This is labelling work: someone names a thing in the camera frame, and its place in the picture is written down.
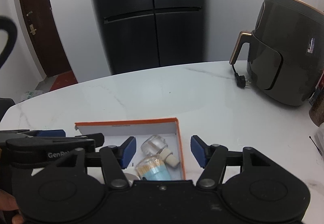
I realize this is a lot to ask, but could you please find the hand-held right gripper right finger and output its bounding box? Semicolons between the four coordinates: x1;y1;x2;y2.
190;135;272;188

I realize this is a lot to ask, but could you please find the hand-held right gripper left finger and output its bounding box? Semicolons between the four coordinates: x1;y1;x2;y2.
54;136;137;188

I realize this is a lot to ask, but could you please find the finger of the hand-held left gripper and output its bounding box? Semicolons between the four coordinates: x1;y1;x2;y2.
37;129;67;138

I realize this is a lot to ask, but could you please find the clear glass bottle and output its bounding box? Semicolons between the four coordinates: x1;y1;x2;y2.
140;135;181;168

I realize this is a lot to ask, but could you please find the orange-rimmed cardboard box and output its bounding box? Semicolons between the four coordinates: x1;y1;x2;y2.
75;118;187;181

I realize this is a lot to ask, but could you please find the light blue toothpick jar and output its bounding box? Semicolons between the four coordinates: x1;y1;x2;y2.
135;156;169;181

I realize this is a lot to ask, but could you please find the person's left hand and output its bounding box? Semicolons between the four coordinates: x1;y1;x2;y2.
0;189;24;224

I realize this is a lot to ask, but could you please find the white plastic bag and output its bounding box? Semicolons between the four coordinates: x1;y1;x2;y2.
20;89;44;101

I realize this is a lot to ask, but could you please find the black chair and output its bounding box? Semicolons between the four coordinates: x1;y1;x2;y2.
0;97;16;123

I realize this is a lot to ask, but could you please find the red door mat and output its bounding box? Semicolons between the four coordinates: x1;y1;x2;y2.
49;71;78;92

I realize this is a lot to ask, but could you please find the black power plug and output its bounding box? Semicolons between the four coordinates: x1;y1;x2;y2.
231;63;251;89

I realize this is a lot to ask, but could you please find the brown door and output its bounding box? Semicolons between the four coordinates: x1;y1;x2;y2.
16;0;74;78

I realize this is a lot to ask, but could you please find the black cotton swab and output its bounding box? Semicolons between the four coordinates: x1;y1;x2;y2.
308;135;322;156

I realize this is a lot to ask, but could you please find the clear plastic bag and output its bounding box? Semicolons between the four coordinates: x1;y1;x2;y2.
315;123;324;154

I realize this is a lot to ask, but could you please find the brown jar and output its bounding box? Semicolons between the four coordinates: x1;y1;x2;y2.
309;92;324;127

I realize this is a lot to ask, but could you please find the black refrigerator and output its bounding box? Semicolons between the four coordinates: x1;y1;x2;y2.
85;0;209;75

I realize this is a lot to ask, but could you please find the dark air fryer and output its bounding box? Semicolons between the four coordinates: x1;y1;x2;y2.
229;0;324;107

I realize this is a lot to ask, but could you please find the red item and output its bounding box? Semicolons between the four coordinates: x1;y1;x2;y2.
315;72;324;98

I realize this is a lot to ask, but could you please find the black strap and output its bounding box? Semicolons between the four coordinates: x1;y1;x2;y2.
0;16;19;69

